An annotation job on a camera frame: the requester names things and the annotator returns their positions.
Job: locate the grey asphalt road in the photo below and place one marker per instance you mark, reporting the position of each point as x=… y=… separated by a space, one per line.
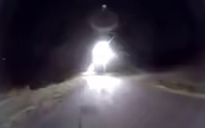
x=116 y=103

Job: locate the grass verge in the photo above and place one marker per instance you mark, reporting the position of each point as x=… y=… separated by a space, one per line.
x=186 y=85
x=26 y=100

